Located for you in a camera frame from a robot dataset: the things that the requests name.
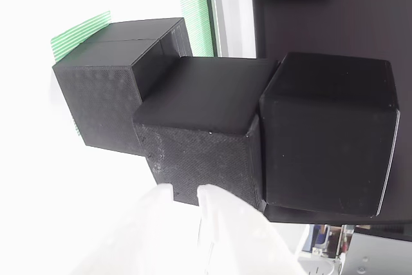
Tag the black plastic cube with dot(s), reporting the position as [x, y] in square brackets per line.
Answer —
[199, 159]
[96, 101]
[322, 143]

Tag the grey metal box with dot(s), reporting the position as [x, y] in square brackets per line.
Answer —
[380, 255]

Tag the green striped square sheet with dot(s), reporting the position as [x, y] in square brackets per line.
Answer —
[71, 40]

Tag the green striped paper strip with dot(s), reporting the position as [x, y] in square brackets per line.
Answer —
[196, 14]

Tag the black monitor screen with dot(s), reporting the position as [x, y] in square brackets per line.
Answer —
[354, 14]

